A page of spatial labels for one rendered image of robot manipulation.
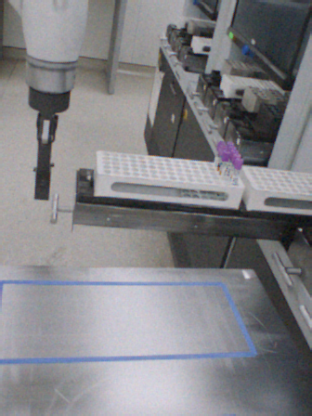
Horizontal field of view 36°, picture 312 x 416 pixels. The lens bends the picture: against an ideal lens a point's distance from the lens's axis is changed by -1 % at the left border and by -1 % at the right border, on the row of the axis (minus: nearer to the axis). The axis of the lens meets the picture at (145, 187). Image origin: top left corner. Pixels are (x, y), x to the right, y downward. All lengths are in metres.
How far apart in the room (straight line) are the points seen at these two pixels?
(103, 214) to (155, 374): 0.40
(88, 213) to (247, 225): 0.32
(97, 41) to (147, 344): 3.96
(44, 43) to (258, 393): 0.61
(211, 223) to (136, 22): 3.59
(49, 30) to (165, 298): 0.46
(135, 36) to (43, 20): 3.68
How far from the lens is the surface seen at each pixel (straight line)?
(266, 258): 1.17
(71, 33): 0.84
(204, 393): 0.64
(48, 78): 0.86
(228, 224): 1.01
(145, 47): 4.53
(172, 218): 0.97
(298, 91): 1.32
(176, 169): 1.00
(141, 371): 0.64
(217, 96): 1.67
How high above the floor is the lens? 1.31
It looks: 29 degrees down
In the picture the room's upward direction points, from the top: 11 degrees clockwise
